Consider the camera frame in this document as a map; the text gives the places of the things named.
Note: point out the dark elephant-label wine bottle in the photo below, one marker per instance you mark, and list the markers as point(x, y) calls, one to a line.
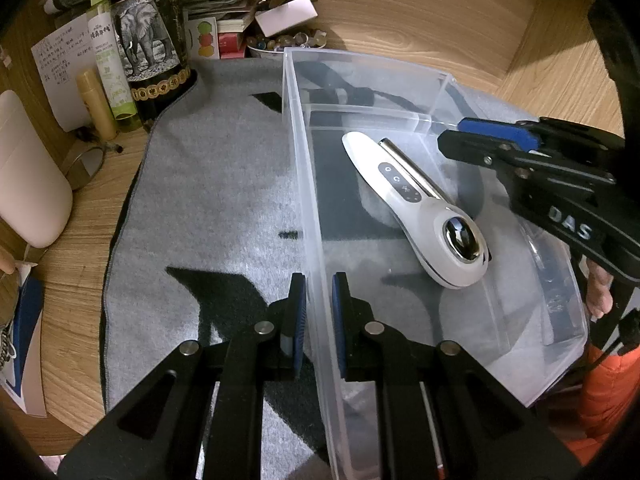
point(150, 40)

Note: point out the clear plastic storage bin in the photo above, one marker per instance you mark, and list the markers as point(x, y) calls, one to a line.
point(450, 345)

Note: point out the green spray bottle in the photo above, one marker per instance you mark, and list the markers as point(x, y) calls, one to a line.
point(109, 65)

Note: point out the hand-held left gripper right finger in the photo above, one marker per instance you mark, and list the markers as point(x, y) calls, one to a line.
point(340, 332)

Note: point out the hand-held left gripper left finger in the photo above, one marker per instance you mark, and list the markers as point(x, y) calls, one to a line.
point(299, 322)

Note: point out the white handheld massager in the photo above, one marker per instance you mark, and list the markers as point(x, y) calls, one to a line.
point(400, 197)

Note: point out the red book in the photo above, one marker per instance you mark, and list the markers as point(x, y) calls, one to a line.
point(231, 45)

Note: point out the white bowl of beads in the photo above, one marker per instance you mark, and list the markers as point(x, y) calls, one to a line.
point(285, 45)

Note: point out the grey printed mat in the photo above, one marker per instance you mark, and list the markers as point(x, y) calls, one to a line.
point(210, 185)

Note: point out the colourful fruit sticker card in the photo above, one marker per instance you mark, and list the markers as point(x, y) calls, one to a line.
point(204, 37)

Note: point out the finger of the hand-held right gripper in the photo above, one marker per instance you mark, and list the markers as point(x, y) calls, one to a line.
point(492, 131)
point(480, 152)

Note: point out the person's right hand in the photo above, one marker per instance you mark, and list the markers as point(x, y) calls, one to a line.
point(598, 292)

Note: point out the stack of books and papers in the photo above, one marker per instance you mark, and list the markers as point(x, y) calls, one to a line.
point(220, 0)

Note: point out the person's orange jacket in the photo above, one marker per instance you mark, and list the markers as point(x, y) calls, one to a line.
point(607, 400)

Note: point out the pink mug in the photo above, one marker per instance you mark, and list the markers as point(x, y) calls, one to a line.
point(30, 175)

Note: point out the white card box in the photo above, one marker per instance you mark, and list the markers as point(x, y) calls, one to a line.
point(287, 15)

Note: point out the white handwritten paper note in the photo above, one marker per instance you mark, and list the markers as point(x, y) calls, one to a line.
point(62, 60)

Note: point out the yellow lip balm tube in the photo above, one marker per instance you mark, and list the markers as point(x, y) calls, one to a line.
point(96, 105)

